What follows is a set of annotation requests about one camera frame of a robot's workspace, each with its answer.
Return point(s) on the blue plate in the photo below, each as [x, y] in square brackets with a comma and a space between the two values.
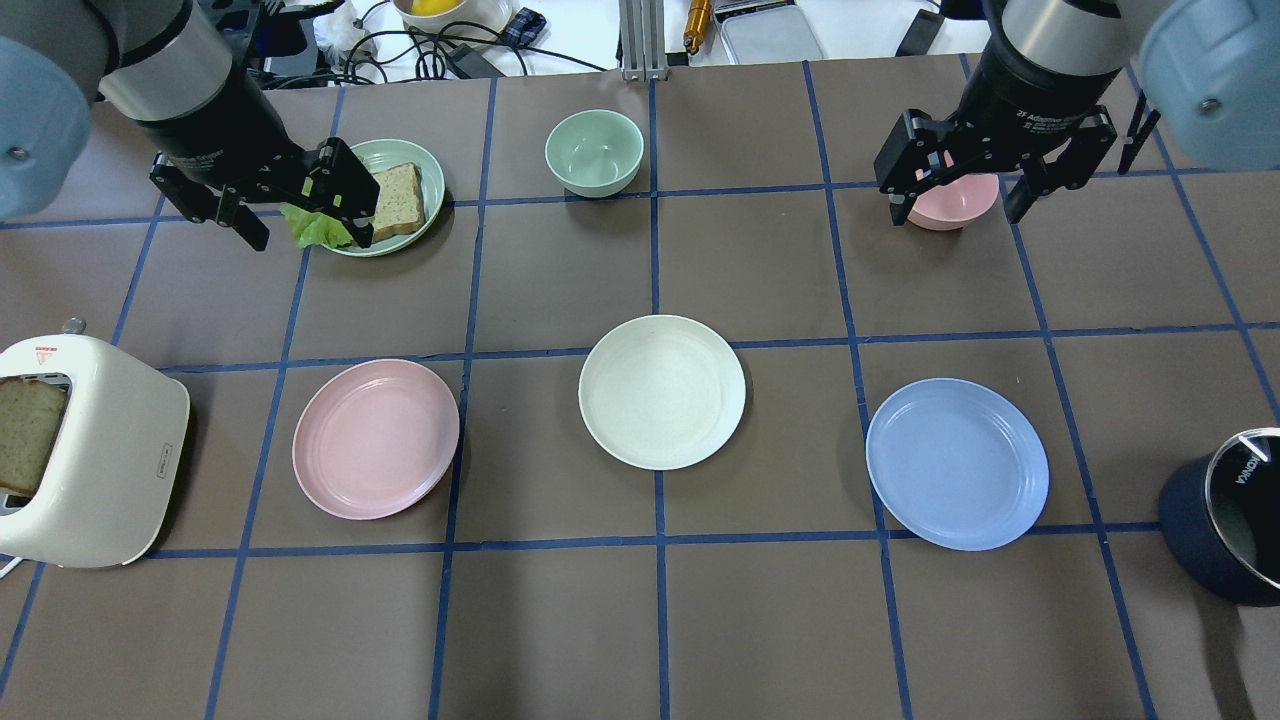
[957, 464]

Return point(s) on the aluminium frame post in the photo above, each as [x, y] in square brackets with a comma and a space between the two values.
[643, 41]

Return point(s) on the cream plate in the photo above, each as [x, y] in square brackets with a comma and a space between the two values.
[662, 392]

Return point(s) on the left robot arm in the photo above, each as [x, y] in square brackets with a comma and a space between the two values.
[59, 56]

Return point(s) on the white bowl with fruit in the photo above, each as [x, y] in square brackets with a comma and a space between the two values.
[476, 19]

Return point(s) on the pink bowl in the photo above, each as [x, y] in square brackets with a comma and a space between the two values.
[952, 206]

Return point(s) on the orange handled tool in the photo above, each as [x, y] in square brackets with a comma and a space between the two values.
[699, 13]

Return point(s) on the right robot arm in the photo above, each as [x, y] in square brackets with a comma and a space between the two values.
[1207, 69]

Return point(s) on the black power adapter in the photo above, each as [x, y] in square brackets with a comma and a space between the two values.
[465, 62]

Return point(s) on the bread slice in toaster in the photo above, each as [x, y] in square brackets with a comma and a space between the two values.
[31, 413]

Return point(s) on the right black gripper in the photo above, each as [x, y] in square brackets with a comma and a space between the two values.
[1022, 98]

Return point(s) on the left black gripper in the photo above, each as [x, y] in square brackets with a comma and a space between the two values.
[222, 125]

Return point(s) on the cream toaster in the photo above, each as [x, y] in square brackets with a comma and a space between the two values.
[109, 478]

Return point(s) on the green bowl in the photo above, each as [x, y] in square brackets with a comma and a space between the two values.
[595, 153]

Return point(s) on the silver kitchen scale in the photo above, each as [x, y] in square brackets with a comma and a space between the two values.
[766, 32]

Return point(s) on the bread slice on plate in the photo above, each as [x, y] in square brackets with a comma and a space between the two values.
[400, 208]

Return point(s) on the green lettuce leaf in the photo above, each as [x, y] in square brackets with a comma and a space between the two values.
[312, 228]

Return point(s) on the dark blue pot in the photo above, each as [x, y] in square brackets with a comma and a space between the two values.
[1220, 518]

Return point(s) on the green plate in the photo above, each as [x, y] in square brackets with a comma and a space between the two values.
[384, 153]

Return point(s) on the pink plate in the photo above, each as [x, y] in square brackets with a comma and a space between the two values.
[375, 439]

